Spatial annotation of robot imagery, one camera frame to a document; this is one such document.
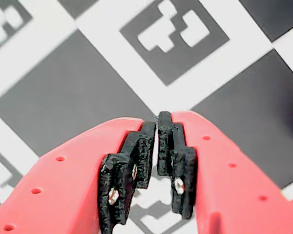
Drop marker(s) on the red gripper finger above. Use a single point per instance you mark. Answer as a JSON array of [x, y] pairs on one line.
[[63, 182], [234, 190]]

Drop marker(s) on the black white marker board mat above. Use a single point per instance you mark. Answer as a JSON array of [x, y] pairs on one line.
[[63, 97]]

